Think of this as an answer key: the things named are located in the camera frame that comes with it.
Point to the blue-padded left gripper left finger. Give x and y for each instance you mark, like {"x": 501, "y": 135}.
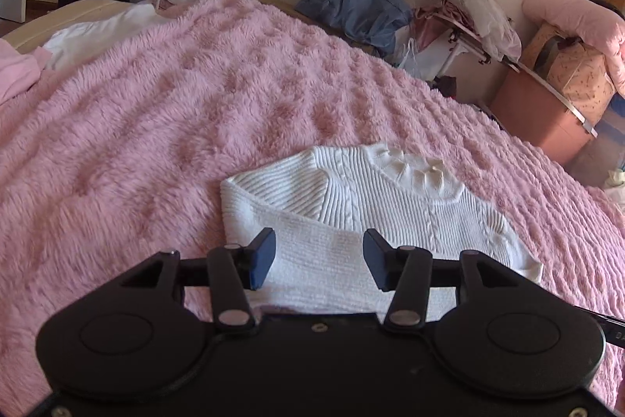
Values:
{"x": 234, "y": 270}

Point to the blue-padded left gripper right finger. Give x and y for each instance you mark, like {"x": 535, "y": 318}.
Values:
{"x": 406, "y": 272}

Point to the white ribbed knit sweater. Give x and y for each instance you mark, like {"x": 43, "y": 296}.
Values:
{"x": 321, "y": 201}

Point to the white ruffled pillow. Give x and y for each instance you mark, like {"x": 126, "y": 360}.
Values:
{"x": 615, "y": 179}

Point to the pink fluffy bed blanket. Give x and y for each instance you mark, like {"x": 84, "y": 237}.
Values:
{"x": 108, "y": 163}

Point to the blue clear storage bin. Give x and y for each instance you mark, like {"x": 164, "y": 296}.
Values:
{"x": 605, "y": 153}

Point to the terracotta storage box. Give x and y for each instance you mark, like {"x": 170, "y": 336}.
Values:
{"x": 529, "y": 111}

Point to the white folding rack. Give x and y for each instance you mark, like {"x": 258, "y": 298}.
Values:
{"x": 440, "y": 41}

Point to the floral fabric storage bag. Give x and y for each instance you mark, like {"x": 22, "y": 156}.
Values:
{"x": 574, "y": 69}

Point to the white plastic bag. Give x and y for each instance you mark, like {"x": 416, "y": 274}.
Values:
{"x": 489, "y": 22}

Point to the white folded garment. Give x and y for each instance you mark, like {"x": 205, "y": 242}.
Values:
{"x": 81, "y": 41}

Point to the pink folded garment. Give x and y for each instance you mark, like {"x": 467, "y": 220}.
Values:
{"x": 18, "y": 72}

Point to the pink puffy jacket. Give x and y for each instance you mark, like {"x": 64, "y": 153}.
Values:
{"x": 598, "y": 27}

